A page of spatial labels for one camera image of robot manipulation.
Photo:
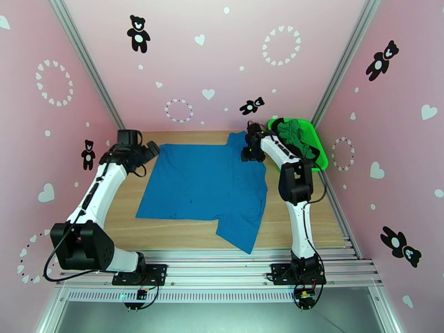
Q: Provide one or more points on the green t-shirt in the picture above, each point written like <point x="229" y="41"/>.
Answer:
<point x="295" y="132"/>

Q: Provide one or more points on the blue t-shirt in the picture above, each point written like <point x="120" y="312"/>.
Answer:
<point x="201" y="183"/>

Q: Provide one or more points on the black garment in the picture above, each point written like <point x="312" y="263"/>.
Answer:
<point x="314" y="153"/>

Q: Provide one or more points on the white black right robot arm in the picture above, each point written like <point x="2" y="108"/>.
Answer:
<point x="301" y="231"/>

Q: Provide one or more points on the green plastic laundry basket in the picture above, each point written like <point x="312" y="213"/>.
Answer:
<point x="324" y="162"/>

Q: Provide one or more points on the small black circuit board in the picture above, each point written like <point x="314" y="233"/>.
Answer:
<point x="141" y="294"/>

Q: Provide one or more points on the perforated metal strip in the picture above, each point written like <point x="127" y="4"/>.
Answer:
<point x="222" y="295"/>

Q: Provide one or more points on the yellow power connector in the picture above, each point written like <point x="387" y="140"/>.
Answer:
<point x="305" y="293"/>

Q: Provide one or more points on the grey metal lower panel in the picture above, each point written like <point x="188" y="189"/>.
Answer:
<point x="222" y="318"/>

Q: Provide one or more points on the black teddy bear wall sticker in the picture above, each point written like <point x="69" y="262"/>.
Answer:
<point x="138" y="33"/>
<point x="381" y="60"/>
<point x="251" y="106"/>
<point x="88" y="154"/>

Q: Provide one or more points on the aluminium left corner post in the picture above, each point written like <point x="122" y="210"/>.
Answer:
<point x="86" y="65"/>

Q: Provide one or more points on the aluminium corner post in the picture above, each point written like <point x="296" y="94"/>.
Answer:
<point x="86" y="65"/>
<point x="347" y="58"/>

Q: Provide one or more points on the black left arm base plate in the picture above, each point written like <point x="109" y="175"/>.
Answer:
<point x="159" y="271"/>

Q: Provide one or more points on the aluminium right side rail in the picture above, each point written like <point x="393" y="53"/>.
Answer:
<point x="343" y="224"/>

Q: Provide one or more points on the aluminium right corner post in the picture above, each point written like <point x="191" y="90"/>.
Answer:
<point x="347" y="58"/>

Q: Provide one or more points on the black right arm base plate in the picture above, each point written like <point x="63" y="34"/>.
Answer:
<point x="277" y="273"/>

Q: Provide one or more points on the aluminium front rail platform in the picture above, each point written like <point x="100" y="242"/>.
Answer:
<point x="215" y="269"/>

